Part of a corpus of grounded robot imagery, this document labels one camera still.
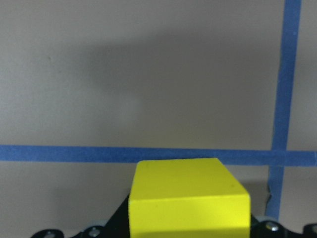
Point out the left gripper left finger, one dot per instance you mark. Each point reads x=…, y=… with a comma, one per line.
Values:
x=116, y=227

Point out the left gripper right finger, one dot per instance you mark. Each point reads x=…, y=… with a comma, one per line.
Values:
x=267, y=227

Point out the yellow block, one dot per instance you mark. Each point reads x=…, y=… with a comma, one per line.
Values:
x=187, y=198

